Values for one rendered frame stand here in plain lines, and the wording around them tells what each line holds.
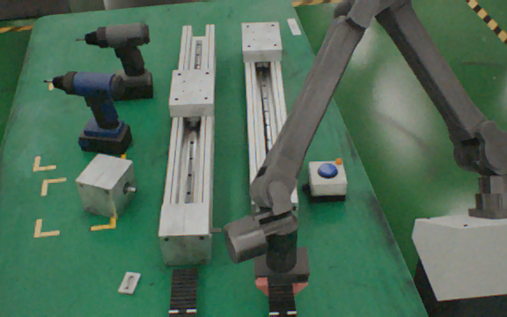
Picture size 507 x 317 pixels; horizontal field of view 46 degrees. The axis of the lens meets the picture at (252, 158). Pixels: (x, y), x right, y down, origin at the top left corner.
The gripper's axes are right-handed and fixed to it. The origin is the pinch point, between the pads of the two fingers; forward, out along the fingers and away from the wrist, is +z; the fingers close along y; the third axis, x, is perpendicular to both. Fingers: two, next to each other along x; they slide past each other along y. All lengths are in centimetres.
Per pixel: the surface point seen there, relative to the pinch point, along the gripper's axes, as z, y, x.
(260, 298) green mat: 3.1, 3.9, -0.6
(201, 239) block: -4.6, 15.6, -10.0
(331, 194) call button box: 0.3, -13.5, -27.0
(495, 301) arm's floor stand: 6.1, -43.7, 0.1
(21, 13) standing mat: 79, 145, -281
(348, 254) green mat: 3.1, -15.2, -11.3
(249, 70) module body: -6, 4, -72
